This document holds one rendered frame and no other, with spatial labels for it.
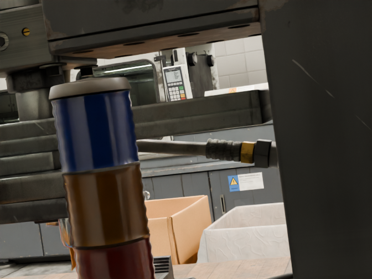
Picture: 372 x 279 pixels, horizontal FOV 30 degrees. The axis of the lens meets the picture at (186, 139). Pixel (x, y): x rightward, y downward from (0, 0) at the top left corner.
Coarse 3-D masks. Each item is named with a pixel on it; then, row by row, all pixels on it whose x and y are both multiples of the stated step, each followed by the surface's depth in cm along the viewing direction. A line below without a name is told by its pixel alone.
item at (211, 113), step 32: (32, 96) 59; (224, 96) 53; (256, 96) 52; (0, 128) 58; (32, 128) 57; (160, 128) 54; (192, 128) 54; (224, 128) 53; (0, 160) 57; (32, 160) 56; (0, 192) 54; (32, 192) 54; (64, 192) 53; (0, 224) 55; (64, 224) 55
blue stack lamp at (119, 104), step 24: (96, 96) 31; (120, 96) 32; (72, 120) 32; (96, 120) 31; (120, 120) 32; (72, 144) 32; (96, 144) 31; (120, 144) 32; (72, 168) 32; (96, 168) 31
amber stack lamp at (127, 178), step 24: (120, 168) 32; (72, 192) 32; (96, 192) 32; (120, 192) 32; (72, 216) 32; (96, 216) 32; (120, 216) 32; (144, 216) 33; (72, 240) 33; (96, 240) 32; (120, 240) 32
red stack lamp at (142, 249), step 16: (144, 240) 33; (80, 256) 32; (96, 256) 32; (112, 256) 32; (128, 256) 32; (144, 256) 33; (80, 272) 32; (96, 272) 32; (112, 272) 32; (128, 272) 32; (144, 272) 32
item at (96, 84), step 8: (80, 80) 32; (88, 80) 31; (96, 80) 31; (104, 80) 32; (112, 80) 32; (120, 80) 32; (56, 88) 32; (64, 88) 32; (72, 88) 31; (80, 88) 31; (88, 88) 31; (96, 88) 31; (104, 88) 31; (112, 88) 32; (120, 88) 32; (128, 88) 33; (56, 96) 32; (64, 96) 31; (72, 96) 32
